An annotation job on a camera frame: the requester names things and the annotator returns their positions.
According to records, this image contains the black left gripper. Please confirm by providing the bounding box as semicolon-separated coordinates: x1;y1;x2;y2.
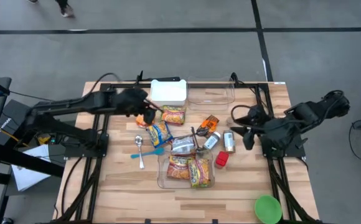
115;88;157;125

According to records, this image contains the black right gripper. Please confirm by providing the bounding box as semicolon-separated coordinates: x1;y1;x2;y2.
230;105;273;151

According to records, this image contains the orange ramen noodle pack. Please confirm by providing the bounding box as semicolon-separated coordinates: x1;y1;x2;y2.
136;114;155;129
161;105;187;126

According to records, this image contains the blue soy sauce ramen pack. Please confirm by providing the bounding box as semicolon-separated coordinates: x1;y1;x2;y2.
146;121;174;149

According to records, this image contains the tan-lid spice jar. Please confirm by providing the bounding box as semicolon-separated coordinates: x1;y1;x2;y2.
223;130;237;154

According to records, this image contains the white-lid spice jar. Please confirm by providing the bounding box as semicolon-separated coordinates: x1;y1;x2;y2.
202;131;222;151

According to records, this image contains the red-lid spice container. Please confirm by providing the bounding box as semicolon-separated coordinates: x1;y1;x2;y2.
214;151;230;169

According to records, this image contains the red white-backed ramen pack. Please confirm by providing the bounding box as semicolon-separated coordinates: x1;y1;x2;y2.
171;135;196;156

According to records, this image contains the red roast beef ramen pack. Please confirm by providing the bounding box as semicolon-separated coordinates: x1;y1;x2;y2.
167;155;194;180

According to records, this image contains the clear plastic bin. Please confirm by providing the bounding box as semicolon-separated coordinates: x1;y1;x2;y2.
157;149;215;190
186;76;236;112

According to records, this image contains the silver metal spoon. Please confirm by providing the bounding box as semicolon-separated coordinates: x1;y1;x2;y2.
134;134;146;170

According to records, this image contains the white plastic bin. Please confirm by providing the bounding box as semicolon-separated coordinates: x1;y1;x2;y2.
150;79;188;107

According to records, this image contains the brown orange taco mix packet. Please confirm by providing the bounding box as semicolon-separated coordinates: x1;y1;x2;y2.
199;114;220;136

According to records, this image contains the teal silicone spoon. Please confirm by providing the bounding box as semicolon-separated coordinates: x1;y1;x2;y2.
130;147;166;159

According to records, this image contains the green plastic bowl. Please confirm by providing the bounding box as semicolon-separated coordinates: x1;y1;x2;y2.
254;195;283;224

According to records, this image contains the white paper sheet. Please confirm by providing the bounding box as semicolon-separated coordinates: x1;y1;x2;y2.
11;144;52;192

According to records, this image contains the person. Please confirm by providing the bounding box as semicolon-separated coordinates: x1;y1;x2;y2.
27;0;75;19

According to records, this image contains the black equipment case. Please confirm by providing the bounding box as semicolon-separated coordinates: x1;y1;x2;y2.
0;99;34;147

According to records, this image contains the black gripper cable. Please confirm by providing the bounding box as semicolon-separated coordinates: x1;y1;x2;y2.
230;104;264;131

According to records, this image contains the black mounting bracket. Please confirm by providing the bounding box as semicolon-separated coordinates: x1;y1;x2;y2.
124;70;181;84

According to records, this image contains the black metal table frame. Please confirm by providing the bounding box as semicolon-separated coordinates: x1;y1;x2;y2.
54;81;321;224

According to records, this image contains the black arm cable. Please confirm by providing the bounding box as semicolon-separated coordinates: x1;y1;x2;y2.
9;72;122;106

